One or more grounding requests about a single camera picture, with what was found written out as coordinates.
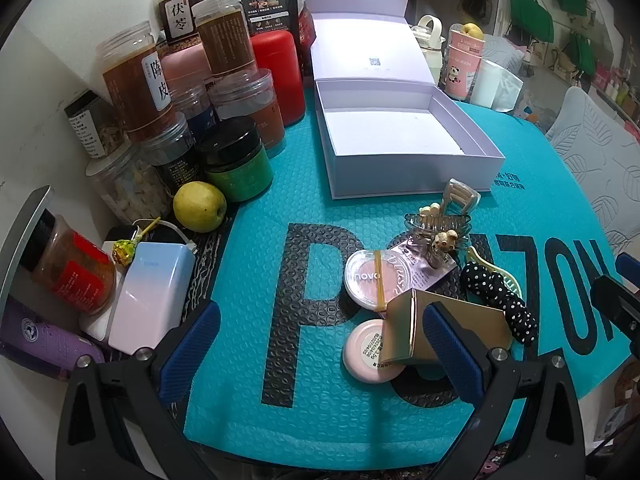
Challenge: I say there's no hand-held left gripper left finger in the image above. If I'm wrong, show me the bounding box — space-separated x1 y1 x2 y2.
56 301 222 480

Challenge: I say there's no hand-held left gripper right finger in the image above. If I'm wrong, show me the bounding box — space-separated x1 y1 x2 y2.
422 302 586 480

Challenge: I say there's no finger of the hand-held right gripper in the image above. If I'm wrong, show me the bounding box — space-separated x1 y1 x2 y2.
616 252 640 281
591 275 640 341

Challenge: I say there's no gold box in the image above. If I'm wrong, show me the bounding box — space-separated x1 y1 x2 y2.
382 287 513 366

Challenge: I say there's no black polka dot hair bow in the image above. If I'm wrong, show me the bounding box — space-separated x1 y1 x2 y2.
460 261 538 346

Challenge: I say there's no pink round compact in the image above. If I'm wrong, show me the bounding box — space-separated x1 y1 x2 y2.
342 318 408 385

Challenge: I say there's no clear round blush compact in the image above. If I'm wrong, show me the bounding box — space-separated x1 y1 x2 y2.
344 249 413 317

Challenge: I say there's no clear ornamented hair claw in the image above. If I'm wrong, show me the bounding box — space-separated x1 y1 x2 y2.
404 202 473 266

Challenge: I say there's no marbled wavy hair claw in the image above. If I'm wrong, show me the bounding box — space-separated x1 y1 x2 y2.
442 178 481 211

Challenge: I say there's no lavender gift box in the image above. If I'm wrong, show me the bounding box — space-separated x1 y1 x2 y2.
302 0 507 201

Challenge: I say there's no white and blue power bank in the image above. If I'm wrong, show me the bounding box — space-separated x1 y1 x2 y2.
107 241 197 356

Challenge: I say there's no grey leaf-pattern chair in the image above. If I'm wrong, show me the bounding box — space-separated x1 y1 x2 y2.
480 35 523 76
545 86 640 261

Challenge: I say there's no yellow lollipop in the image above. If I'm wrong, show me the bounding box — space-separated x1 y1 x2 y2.
112 216 162 264

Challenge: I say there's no yellow-green apple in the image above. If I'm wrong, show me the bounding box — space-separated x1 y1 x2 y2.
173 181 228 233

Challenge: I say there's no jar with red label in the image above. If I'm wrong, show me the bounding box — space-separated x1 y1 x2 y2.
20 208 117 316

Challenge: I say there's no purple tube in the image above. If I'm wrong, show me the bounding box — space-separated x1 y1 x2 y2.
0 295 106 381

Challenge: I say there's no jar with white chips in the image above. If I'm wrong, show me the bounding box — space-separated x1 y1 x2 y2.
86 142 173 226

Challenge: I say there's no row of small bottles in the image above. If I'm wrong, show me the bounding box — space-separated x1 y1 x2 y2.
602 67 640 116

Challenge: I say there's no green jar with black lid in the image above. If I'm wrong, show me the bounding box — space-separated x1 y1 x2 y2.
196 116 275 203

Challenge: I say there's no jar with black contents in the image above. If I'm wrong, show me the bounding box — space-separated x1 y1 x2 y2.
141 112 201 196

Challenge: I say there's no teal bubble mailer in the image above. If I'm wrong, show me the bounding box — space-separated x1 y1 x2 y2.
182 97 633 466

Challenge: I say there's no grey flat panel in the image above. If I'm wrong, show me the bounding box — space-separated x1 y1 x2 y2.
0 185 52 321

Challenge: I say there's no white tissue roll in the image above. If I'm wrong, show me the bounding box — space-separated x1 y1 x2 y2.
472 59 523 111

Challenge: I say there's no wide jar with brown contents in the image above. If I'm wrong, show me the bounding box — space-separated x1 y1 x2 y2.
207 68 287 151

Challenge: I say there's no pink panda paper cup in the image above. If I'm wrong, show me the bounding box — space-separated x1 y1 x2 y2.
444 45 483 101

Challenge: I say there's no tall jar with white label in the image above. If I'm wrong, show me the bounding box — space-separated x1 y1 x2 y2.
96 21 173 143

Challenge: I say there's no pink canister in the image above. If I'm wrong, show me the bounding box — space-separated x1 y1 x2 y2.
161 42 213 93

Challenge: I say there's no red canister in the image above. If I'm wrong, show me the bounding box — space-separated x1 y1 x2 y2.
250 30 307 127

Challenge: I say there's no red packet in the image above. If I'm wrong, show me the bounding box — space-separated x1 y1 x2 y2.
298 2 317 56

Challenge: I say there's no black coffee pouch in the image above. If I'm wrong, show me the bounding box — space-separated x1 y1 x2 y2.
234 0 301 38

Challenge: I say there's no white bottle with handle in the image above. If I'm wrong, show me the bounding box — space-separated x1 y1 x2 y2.
412 14 446 81

